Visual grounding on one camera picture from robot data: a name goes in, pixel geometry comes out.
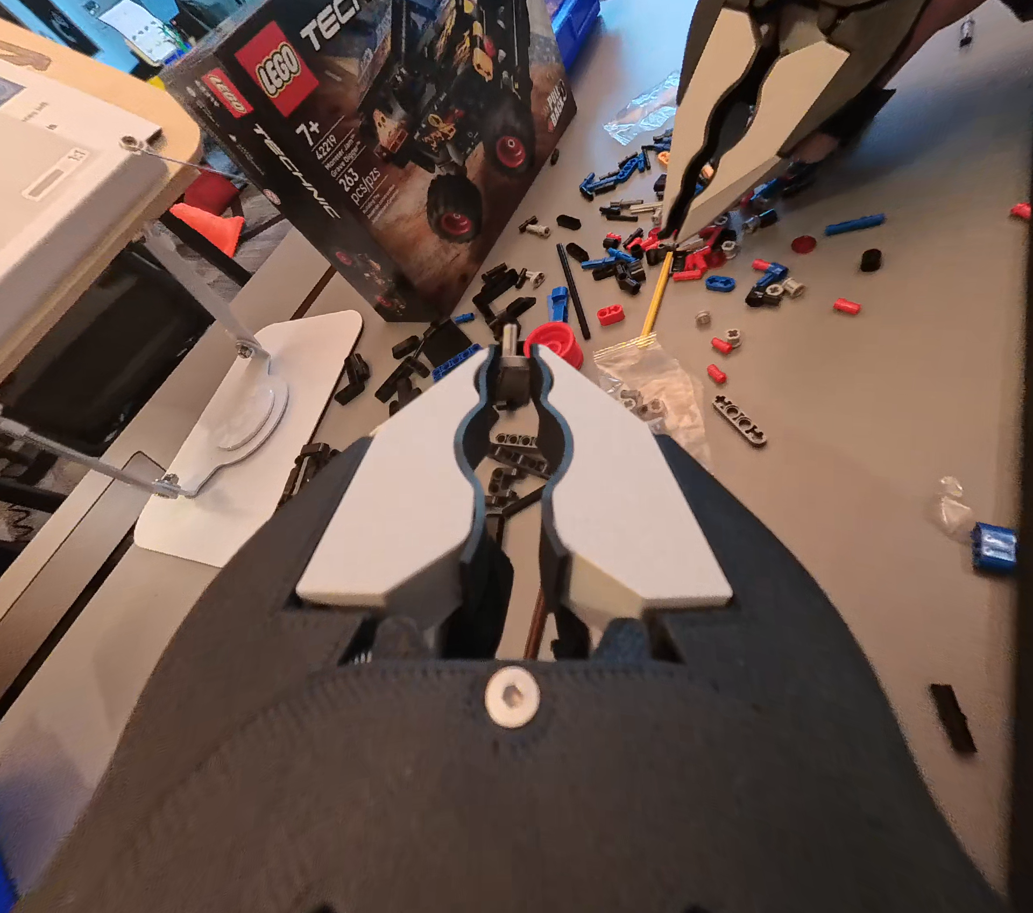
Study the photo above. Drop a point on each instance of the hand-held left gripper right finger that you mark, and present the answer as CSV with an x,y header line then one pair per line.
x,y
637,526

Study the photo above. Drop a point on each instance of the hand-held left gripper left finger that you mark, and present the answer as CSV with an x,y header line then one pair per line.
x,y
387,526

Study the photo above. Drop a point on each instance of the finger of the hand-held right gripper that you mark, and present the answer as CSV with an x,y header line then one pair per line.
x,y
795,98
714,74

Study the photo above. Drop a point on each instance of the small building pieces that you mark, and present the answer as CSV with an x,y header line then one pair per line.
x,y
854,225

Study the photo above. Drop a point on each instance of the white book stand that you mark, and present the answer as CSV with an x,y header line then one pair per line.
x,y
307,364

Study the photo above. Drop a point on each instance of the small grey axle assembly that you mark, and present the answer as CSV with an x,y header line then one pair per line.
x,y
514,376

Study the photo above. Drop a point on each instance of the grey desk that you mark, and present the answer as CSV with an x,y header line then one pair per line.
x,y
847,445

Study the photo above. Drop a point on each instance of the clear zip bag with pieces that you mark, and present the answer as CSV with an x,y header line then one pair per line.
x,y
646,380

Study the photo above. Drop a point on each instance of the dark grey thin beam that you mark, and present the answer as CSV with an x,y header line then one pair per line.
x,y
738,419

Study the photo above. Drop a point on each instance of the blue angled beam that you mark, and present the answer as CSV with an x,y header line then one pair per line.
x,y
452,366

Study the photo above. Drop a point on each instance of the red wheel hub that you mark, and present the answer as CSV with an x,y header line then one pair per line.
x,y
557,344

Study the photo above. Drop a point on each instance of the red oval connector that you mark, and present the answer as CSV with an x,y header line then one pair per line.
x,y
611,314

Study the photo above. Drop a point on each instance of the yellow axle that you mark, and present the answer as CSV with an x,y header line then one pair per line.
x,y
655,300

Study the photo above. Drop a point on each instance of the blue long connector piece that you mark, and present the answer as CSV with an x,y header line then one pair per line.
x,y
561,305

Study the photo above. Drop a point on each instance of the long black axle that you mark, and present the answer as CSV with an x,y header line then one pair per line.
x,y
574,291

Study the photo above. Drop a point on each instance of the clear plastic scrap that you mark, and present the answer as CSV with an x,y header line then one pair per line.
x,y
951,505

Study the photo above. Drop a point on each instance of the orange cone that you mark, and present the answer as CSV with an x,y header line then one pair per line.
x,y
206,227

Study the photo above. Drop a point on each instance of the black toy truck box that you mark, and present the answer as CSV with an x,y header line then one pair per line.
x,y
363,122

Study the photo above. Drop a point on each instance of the small blue brick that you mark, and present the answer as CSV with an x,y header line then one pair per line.
x,y
993,548

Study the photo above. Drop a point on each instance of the short black connector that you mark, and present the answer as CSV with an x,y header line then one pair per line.
x,y
952,719

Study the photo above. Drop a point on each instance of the instruction poster board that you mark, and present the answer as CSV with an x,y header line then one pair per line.
x,y
179,130

